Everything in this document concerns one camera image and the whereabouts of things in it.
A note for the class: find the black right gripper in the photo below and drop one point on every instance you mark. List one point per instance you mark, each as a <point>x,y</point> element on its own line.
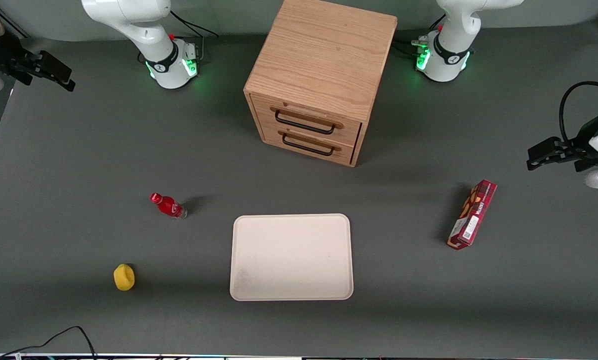
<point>3,54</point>

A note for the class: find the aluminium frame rail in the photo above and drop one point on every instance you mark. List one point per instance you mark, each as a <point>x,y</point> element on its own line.
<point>9,20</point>

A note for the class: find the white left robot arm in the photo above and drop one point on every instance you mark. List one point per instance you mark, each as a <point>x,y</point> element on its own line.
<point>451,50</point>

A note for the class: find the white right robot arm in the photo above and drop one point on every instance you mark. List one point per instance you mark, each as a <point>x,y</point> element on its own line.
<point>129,17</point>

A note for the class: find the wooden drawer cabinet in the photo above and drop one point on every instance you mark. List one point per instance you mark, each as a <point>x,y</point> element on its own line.
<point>324,50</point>

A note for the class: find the red plastic bottle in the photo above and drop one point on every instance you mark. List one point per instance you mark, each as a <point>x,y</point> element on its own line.
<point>168,205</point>

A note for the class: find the red snack box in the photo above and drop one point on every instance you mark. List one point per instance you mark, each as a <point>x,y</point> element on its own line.
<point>473,215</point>

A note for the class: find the yellow sponge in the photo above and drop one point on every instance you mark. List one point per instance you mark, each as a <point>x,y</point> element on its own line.
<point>124,277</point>

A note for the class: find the beige rectangular tray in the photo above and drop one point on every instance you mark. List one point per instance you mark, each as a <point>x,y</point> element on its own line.
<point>291,257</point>

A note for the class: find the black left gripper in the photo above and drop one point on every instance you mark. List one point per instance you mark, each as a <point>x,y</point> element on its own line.
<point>577,146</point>

